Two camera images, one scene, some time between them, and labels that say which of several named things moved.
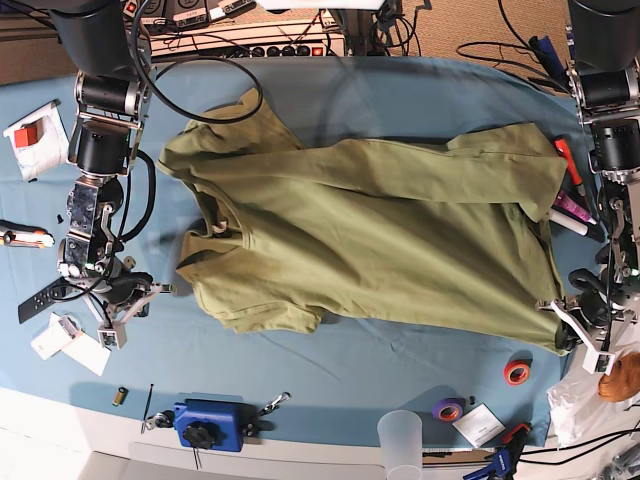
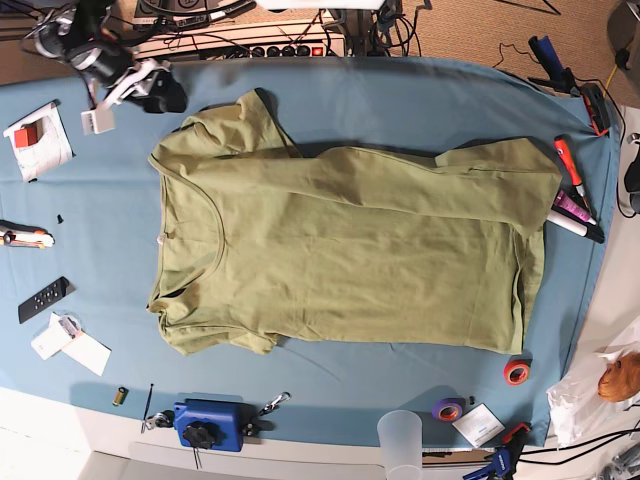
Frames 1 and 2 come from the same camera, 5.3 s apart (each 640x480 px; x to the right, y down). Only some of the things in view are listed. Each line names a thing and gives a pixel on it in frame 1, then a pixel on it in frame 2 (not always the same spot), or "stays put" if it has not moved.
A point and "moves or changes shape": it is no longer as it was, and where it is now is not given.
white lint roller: x=595 y=231 stays put
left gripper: x=124 y=295 to x=115 y=70
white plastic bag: x=580 y=413 stays put
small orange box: x=24 y=137 stays put
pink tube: x=572 y=207 stays put
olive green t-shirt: x=444 y=226 moves or changes shape
